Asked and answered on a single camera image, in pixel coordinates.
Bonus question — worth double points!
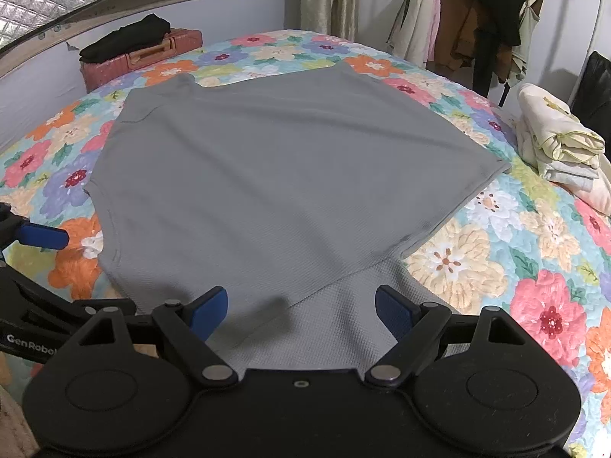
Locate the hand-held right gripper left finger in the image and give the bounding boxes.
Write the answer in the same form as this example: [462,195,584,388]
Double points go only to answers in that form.
[71,286,240,389]

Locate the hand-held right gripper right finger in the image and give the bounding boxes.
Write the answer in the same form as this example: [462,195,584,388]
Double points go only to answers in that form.
[365,284,532,387]

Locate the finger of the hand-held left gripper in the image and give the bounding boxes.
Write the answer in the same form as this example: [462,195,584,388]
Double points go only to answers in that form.
[0,203,70,253]
[0,261,138,340]

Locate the grey t-shirt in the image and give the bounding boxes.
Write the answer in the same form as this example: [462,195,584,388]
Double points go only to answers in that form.
[83,61,511,373]

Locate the folded black clothes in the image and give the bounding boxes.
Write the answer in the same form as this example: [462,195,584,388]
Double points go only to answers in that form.
[79,13,171,64]

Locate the black clothes rack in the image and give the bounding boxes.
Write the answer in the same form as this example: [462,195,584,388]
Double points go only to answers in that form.
[420,0,550,108]

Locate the floral bedspread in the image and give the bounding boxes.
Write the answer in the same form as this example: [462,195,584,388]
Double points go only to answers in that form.
[0,29,611,458]

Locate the folded light grey cloth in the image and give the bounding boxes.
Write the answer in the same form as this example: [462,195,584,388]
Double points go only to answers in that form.
[537,153,611,216]

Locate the folded cream floral quilt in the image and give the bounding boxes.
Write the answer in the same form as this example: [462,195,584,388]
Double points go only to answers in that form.
[513,82,606,177]

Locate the pink suitcase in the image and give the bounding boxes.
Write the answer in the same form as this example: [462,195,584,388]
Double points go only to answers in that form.
[79,29,204,94]

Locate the brown hanging garment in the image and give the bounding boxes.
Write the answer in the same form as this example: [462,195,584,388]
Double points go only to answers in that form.
[434,0,514,85]

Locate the pink hanging garment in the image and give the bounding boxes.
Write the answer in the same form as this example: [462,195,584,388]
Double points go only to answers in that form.
[426,0,443,63]

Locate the black chair back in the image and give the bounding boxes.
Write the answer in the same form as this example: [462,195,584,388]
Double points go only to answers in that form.
[570,52,611,140]

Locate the cream hanging garment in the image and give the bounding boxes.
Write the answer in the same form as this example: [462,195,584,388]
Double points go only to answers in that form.
[501,0,546,88]

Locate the black hanging garment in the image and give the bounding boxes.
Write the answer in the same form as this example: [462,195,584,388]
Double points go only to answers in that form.
[461,0,548,98]

